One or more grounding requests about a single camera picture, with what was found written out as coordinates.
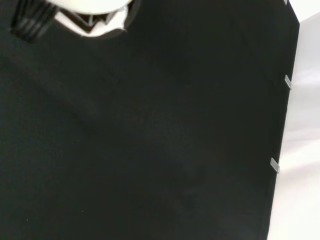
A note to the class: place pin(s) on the small clear cloth clip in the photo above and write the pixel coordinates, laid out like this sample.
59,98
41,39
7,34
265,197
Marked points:
275,165
288,82

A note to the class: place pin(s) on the black bench cloth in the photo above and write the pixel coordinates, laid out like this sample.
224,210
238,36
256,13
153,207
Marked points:
150,137

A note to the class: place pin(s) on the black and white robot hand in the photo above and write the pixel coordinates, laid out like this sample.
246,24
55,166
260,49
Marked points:
105,27

